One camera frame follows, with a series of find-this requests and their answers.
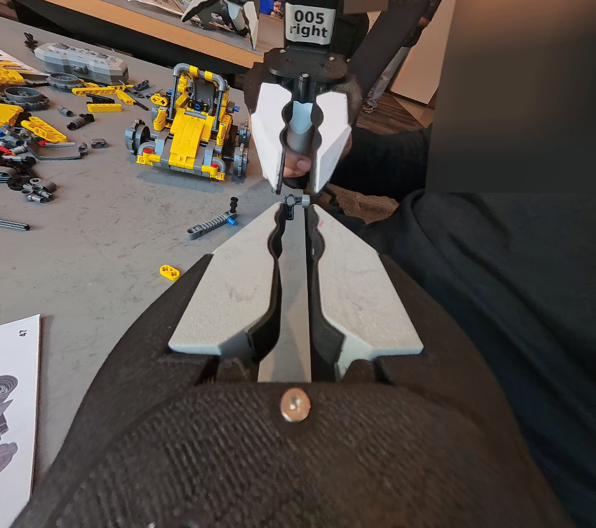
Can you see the grey gear rack piece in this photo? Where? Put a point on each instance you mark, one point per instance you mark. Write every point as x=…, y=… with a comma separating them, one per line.
x=212, y=226

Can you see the person's right hand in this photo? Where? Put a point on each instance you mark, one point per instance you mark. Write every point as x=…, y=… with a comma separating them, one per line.
x=295, y=165

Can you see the grey battery box piece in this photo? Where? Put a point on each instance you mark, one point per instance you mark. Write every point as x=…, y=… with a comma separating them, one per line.
x=81, y=60

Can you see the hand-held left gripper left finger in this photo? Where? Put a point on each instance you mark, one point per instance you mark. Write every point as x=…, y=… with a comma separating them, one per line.
x=223, y=300

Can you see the parts list leaflet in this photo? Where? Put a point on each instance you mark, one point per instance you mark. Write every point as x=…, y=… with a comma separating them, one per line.
x=11, y=62

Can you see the small black connector assembly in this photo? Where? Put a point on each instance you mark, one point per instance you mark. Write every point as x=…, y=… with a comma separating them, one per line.
x=292, y=203

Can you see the building instruction booklet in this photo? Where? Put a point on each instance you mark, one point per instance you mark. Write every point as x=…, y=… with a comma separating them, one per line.
x=23, y=351

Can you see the person's right forearm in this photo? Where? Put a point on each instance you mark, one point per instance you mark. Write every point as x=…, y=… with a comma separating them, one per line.
x=386, y=160

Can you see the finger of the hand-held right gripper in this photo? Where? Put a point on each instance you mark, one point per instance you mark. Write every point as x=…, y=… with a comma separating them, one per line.
x=335, y=132
x=267, y=128

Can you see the black axle rod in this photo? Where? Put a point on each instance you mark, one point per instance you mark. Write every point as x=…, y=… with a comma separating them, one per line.
x=14, y=224

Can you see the small yellow two-hole beam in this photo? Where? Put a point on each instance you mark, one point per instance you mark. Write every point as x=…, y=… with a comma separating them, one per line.
x=170, y=272

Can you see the person's black clothing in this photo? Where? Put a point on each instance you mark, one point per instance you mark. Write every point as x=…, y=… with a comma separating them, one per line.
x=489, y=304

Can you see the pile of building pieces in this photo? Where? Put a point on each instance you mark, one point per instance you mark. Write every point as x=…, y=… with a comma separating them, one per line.
x=42, y=128

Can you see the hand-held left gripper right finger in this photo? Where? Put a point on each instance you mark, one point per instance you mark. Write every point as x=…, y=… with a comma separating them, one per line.
x=363, y=300

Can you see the yellow toy vehicle model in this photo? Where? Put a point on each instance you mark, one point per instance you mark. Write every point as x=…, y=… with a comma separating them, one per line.
x=186, y=141

